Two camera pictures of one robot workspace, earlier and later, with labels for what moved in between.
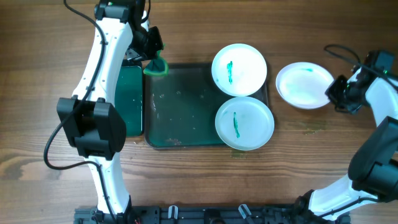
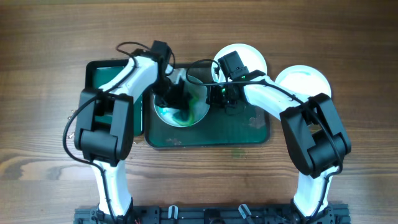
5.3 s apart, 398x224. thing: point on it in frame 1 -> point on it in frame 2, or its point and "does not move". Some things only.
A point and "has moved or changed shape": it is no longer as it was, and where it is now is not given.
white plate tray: x=244 y=123 -> x=199 y=102
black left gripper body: x=144 y=43 -> x=166 y=93
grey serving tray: x=181 y=107 does not move
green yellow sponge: x=158 y=66 has moved or changed shape
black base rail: x=208 y=214 does not move
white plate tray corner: x=239 y=70 does not move
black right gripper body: x=339 y=93 -> x=221 y=94
